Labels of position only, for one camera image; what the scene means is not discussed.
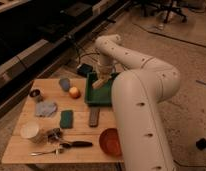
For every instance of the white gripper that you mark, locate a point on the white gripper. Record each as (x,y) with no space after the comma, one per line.
(104,71)

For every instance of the yellow banana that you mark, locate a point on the yellow banana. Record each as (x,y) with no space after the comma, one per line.
(99,83)

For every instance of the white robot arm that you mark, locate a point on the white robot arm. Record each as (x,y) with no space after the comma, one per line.
(136,92)

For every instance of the green plastic tray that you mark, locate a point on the green plastic tray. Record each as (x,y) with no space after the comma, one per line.
(101,96)

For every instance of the black power box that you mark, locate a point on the black power box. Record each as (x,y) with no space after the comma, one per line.
(84,69)

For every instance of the red yellow apple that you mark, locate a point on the red yellow apple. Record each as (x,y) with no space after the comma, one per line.
(74,92)

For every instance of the grey blue stone object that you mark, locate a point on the grey blue stone object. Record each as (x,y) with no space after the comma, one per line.
(64,84)

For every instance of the green sponge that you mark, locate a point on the green sponge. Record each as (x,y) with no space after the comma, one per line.
(66,120)

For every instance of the orange bowl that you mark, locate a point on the orange bowl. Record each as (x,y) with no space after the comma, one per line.
(109,142)

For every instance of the blue cloth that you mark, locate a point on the blue cloth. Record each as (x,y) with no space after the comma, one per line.
(45,108)

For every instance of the small metal can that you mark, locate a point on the small metal can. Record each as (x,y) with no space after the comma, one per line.
(36,95)

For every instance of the silver fork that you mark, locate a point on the silver fork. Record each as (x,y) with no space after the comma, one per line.
(56,152)

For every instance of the white paper cup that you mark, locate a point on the white paper cup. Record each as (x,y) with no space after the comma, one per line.
(30,131)

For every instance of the office chair base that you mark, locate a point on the office chair base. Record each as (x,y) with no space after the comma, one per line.
(169,7)

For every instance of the black floor device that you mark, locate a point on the black floor device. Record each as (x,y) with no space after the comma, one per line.
(201,144)

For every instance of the black handled utensil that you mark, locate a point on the black handled utensil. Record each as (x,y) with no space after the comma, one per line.
(76,144)

